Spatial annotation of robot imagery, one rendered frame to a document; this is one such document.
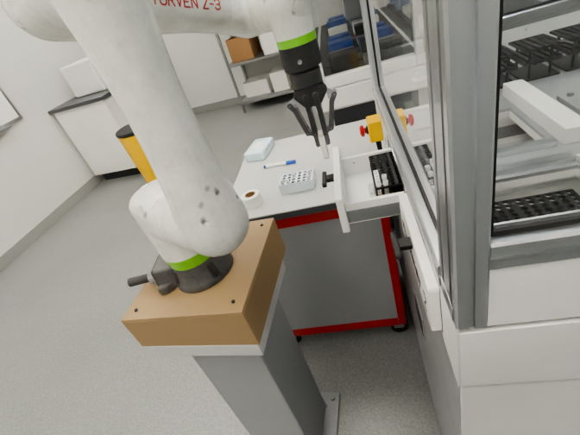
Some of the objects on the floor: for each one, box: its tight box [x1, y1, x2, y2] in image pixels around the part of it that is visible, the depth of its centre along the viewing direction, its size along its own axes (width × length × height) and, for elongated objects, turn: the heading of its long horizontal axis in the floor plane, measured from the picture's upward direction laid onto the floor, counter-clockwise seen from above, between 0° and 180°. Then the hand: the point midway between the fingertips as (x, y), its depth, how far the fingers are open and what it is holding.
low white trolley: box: [233, 119, 409, 343], centre depth 164 cm, size 58×62×76 cm
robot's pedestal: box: [153, 260, 340, 435], centre depth 115 cm, size 30×30×76 cm
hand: (324, 145), depth 97 cm, fingers closed
